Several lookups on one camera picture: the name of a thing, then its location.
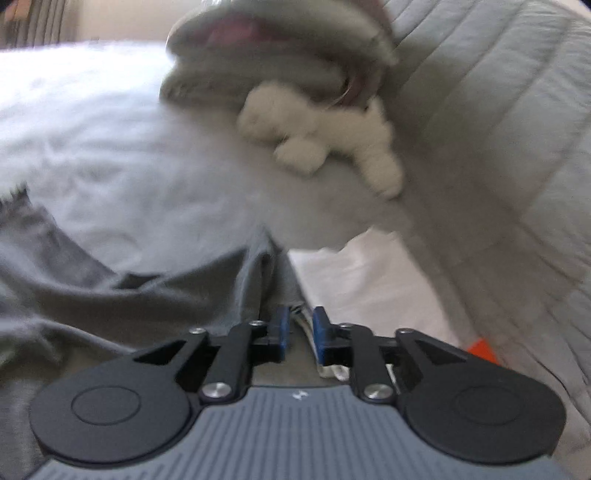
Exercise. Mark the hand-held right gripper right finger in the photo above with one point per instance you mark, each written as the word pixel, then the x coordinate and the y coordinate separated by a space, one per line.
pixel 321 337

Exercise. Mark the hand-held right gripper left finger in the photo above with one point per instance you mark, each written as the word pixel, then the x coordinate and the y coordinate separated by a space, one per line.
pixel 281 332

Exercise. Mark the dark grey shirt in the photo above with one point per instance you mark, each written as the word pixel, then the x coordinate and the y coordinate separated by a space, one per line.
pixel 138 314

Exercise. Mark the folded white cloth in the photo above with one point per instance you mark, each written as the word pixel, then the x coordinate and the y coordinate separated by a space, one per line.
pixel 369 286

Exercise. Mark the orange picture book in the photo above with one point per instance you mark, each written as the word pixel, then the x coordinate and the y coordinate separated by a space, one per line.
pixel 482 351

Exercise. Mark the white plush toy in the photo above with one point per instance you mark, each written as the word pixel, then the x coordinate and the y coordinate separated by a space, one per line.
pixel 341 134

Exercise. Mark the folded grey quilt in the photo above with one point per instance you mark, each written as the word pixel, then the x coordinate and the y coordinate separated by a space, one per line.
pixel 221 69

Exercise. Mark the grey quilted headboard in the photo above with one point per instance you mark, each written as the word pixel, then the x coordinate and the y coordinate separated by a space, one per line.
pixel 508 115

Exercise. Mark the grey curtain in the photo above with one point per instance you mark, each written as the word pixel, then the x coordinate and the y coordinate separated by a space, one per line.
pixel 41 21

